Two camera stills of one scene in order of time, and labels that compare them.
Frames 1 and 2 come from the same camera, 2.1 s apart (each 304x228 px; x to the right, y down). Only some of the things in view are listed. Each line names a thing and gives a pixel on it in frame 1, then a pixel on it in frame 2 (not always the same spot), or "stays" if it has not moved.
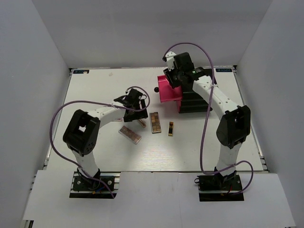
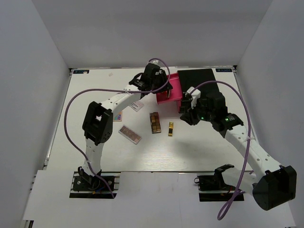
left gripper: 141,114 -> 163,76
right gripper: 168,74 -> 188,116
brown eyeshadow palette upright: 155,122 stays
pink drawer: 167,93 stays
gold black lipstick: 171,128 stays
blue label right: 223,70 stays
